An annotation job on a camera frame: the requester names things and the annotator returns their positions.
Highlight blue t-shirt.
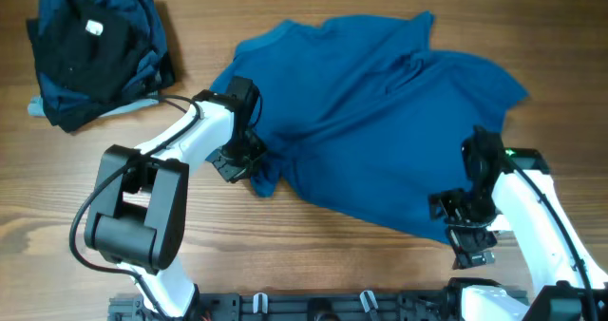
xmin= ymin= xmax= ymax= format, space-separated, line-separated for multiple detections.
xmin=211 ymin=12 xmax=527 ymax=242

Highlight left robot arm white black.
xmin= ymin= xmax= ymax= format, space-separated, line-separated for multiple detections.
xmin=69 ymin=85 xmax=265 ymax=320

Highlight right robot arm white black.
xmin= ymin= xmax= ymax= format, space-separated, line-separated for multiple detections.
xmin=428 ymin=147 xmax=607 ymax=320

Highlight black folded garment on pile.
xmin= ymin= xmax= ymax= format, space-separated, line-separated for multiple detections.
xmin=26 ymin=0 xmax=176 ymax=133

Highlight light grey folded garment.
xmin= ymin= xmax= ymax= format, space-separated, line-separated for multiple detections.
xmin=28 ymin=91 xmax=159 ymax=118

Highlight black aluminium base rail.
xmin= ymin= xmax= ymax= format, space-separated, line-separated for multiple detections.
xmin=107 ymin=289 xmax=531 ymax=321

